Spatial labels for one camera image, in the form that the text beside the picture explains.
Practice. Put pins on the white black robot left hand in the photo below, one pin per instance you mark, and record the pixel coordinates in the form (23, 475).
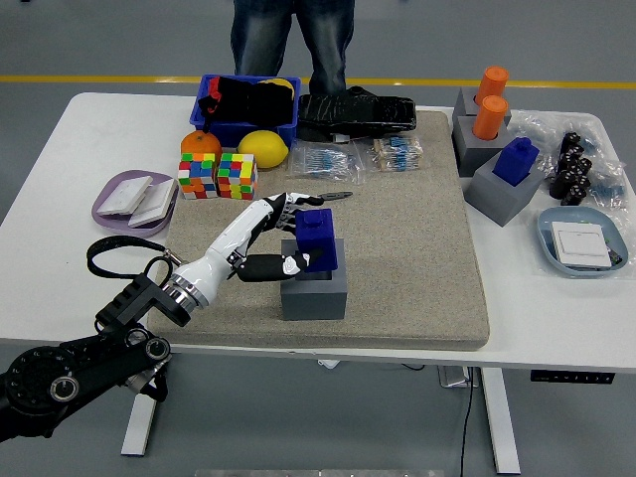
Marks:
(228, 243)

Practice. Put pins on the blue square seal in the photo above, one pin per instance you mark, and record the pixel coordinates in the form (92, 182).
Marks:
(320, 233)
(514, 164)

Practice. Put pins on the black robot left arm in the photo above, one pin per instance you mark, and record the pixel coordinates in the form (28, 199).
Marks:
(89, 363)

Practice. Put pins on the grey seal holder block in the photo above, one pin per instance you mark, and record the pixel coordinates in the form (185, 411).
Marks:
(313, 300)
(464, 104)
(469, 149)
(497, 199)

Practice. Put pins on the orange cylinder seal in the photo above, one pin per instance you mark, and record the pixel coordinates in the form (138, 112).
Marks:
(489, 119)
(493, 82)

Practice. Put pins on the colourful puzzle cube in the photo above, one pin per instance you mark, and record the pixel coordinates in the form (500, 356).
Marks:
(198, 174)
(237, 174)

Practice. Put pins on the yellow lemon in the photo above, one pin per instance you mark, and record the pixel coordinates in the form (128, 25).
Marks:
(263, 148)

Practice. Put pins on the orange fruit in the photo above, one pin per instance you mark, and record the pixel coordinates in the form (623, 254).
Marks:
(201, 143)

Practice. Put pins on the blue plastic bin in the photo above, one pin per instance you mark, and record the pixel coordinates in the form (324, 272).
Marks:
(233, 130)

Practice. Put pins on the black pen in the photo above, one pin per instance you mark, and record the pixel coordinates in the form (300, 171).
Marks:
(338, 195)

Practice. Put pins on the purple tray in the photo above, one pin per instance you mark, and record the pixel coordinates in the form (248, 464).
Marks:
(107, 221)

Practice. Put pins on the clear bag of blue resistors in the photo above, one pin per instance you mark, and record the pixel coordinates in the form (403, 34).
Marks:
(323, 161)
(397, 151)

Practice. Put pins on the black cloth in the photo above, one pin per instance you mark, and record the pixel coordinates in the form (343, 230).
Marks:
(248, 102)

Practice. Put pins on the red item in bin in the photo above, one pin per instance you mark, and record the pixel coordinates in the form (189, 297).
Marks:
(213, 92)

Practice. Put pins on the beige foam mat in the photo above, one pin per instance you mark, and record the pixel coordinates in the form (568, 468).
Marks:
(397, 248)

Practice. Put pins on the yellow item in bin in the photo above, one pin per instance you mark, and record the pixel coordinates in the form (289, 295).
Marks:
(278, 82)

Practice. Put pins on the white table leg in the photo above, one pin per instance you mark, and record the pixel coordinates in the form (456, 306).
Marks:
(141, 427)
(499, 422)

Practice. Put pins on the person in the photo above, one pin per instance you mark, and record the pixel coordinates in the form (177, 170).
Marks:
(258, 35)

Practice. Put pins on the white box under table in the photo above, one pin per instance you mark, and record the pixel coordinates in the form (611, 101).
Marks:
(454, 377)

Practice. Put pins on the blue-grey tray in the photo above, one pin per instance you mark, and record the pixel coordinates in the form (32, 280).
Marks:
(546, 233)

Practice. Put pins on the clear plastic bags of parts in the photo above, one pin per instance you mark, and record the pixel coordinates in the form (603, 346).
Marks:
(536, 129)

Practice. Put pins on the black capacitor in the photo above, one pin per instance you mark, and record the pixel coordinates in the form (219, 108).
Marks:
(557, 190)
(572, 196)
(580, 181)
(563, 177)
(584, 166)
(566, 160)
(571, 141)
(576, 151)

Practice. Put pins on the black table control panel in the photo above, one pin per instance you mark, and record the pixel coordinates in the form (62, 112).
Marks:
(571, 377)

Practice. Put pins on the small green circuit part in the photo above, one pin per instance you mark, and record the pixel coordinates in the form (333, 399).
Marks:
(615, 258)

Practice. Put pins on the white switch panel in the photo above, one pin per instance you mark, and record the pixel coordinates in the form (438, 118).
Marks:
(156, 204)
(124, 195)
(579, 246)

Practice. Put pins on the small white bracket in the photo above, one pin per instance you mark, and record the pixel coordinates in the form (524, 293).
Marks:
(329, 364)

